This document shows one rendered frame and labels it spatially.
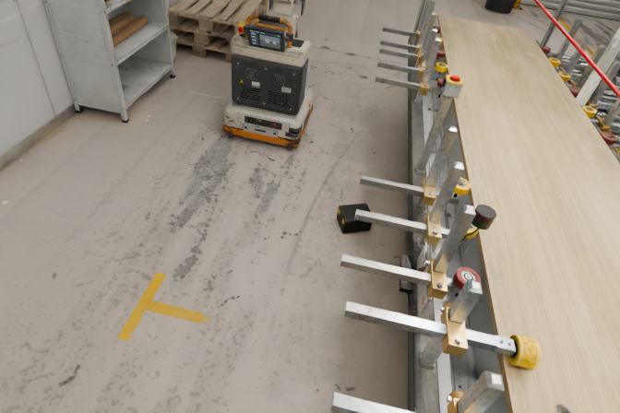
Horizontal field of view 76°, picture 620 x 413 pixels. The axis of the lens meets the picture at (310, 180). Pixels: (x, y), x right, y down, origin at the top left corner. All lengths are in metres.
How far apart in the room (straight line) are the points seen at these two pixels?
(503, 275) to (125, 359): 1.67
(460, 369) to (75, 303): 1.84
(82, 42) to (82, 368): 2.22
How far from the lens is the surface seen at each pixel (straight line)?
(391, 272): 1.41
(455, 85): 1.86
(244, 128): 3.24
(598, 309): 1.63
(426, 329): 1.20
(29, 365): 2.34
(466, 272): 1.45
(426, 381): 1.43
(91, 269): 2.55
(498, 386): 0.98
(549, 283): 1.59
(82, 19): 3.37
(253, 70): 3.08
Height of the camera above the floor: 1.93
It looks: 40 degrees down
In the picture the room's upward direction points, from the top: 9 degrees clockwise
